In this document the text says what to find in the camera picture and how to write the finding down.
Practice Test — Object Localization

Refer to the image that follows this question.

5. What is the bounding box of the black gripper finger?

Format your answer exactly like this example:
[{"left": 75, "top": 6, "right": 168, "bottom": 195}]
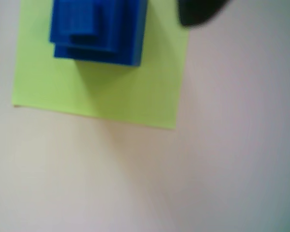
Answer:
[{"left": 177, "top": 0, "right": 232, "bottom": 27}]

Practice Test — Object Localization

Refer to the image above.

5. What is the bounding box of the green paper square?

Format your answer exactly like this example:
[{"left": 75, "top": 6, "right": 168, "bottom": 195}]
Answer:
[{"left": 12, "top": 0, "right": 190, "bottom": 130}]

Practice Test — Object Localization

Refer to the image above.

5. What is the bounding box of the tiny blue cube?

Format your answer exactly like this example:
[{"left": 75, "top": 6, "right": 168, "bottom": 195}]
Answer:
[{"left": 58, "top": 0, "right": 99, "bottom": 45}]

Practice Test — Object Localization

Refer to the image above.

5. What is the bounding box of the small blue cube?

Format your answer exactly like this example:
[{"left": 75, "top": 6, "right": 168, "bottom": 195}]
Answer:
[{"left": 49, "top": 0, "right": 117, "bottom": 53}]

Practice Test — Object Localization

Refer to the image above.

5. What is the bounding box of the medium blue cube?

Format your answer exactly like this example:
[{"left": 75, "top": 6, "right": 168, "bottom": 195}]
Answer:
[{"left": 53, "top": 0, "right": 148, "bottom": 67}]

